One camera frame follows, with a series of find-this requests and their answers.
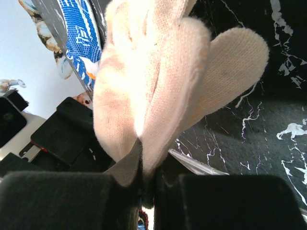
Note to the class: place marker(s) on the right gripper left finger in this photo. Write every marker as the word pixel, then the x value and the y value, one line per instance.
pixel 40 200

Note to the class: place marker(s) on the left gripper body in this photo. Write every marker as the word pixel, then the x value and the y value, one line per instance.
pixel 67 144

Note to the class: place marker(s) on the cream knit glove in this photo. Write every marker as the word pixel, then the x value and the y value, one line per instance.
pixel 161 72

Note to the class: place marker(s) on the blue dotted glove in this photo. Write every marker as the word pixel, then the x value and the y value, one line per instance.
pixel 83 40

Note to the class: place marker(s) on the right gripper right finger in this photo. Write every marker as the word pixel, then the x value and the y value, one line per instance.
pixel 186 201

